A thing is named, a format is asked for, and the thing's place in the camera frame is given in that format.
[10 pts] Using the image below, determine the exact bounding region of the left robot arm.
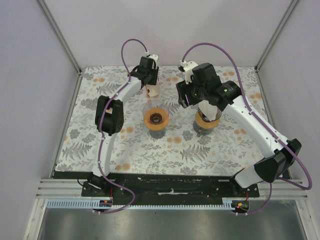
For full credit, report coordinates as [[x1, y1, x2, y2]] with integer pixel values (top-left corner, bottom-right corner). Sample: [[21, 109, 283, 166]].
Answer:
[[81, 54, 159, 197]]

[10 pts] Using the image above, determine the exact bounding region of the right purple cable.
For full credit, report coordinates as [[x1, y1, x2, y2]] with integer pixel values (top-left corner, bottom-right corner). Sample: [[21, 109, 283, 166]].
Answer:
[[181, 42, 313, 217]]

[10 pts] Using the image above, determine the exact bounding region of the glass carafe brown band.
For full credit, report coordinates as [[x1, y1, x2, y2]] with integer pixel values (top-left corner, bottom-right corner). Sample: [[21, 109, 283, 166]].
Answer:
[[148, 129, 166, 140]]

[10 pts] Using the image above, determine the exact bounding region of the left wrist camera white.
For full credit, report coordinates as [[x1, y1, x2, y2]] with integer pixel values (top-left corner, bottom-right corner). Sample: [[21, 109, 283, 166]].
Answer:
[[145, 51, 159, 64]]

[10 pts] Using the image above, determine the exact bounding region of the aluminium frame rail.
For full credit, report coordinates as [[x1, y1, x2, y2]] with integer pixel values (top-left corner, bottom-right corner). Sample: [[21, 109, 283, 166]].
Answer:
[[34, 0, 83, 76]]

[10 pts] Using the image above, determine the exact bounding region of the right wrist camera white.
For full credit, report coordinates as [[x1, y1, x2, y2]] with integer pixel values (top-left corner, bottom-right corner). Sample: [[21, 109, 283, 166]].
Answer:
[[179, 60, 198, 85]]

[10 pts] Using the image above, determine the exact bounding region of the floral table mat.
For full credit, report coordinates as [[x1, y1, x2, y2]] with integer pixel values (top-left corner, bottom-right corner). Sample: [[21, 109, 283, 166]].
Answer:
[[55, 66, 263, 176]]

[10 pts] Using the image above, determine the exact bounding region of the ribbed glass dripper cone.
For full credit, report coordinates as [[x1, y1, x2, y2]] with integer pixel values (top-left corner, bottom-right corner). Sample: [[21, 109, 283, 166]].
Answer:
[[197, 104, 222, 121]]

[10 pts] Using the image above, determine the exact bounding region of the glass coffee server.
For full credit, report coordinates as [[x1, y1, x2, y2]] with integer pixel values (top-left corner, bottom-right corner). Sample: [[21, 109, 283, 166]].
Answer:
[[193, 124, 214, 137]]

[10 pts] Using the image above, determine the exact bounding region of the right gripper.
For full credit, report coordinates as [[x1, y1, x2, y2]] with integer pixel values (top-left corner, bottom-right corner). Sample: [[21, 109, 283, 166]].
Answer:
[[176, 77, 209, 109]]

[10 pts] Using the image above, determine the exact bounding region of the white paper coffee filter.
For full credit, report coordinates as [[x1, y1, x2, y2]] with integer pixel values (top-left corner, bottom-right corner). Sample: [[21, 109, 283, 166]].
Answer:
[[197, 100, 219, 123]]

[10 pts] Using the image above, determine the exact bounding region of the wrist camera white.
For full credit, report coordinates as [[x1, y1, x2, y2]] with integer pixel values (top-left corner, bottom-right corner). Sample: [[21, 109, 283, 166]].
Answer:
[[179, 60, 198, 85], [145, 51, 159, 64]]

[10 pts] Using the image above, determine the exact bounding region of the white cable duct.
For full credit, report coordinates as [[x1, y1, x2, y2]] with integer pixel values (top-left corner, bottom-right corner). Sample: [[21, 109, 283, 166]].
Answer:
[[46, 199, 240, 210]]

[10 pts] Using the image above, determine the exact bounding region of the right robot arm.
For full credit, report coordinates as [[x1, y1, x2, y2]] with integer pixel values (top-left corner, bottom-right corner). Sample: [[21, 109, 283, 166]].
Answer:
[[176, 61, 302, 197]]

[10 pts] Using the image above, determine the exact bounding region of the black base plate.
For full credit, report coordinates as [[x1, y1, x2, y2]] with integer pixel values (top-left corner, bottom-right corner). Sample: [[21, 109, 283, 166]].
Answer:
[[53, 171, 260, 199]]

